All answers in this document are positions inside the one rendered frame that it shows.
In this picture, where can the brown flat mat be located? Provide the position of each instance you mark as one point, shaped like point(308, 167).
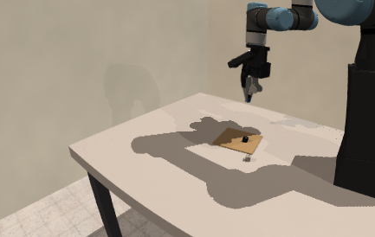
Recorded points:
point(232, 139)

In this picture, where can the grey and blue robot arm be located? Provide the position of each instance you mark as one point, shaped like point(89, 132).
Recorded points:
point(302, 17)

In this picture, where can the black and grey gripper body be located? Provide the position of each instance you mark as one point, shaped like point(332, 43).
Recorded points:
point(257, 66)

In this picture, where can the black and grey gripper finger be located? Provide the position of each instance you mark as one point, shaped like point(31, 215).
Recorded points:
point(256, 84)
point(247, 84)

